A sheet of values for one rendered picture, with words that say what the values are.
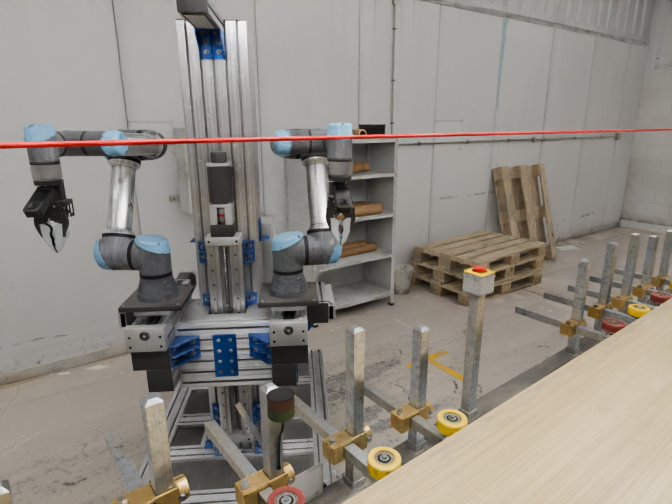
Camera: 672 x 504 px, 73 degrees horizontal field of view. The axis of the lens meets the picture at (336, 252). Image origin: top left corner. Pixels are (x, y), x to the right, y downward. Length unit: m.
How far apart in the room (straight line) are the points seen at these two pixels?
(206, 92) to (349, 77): 2.64
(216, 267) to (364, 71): 3.00
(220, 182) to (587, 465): 1.41
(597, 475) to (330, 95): 3.57
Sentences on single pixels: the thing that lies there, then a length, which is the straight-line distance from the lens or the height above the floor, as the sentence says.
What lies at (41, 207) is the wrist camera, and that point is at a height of 1.45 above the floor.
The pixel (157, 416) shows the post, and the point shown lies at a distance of 0.97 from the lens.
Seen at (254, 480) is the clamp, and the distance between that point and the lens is 1.20.
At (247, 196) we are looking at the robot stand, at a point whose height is 1.39.
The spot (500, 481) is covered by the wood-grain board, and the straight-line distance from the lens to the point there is 1.19.
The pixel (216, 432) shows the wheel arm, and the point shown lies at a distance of 1.38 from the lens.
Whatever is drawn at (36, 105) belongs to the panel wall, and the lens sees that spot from 3.50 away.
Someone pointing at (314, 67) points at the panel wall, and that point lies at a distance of 4.16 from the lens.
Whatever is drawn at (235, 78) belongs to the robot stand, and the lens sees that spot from 1.84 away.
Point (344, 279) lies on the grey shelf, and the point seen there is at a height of 0.19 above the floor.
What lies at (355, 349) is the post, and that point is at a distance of 1.17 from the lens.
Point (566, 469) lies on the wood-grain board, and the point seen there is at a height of 0.90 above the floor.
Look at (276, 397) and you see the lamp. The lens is 1.04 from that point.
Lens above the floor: 1.66
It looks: 15 degrees down
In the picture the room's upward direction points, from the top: straight up
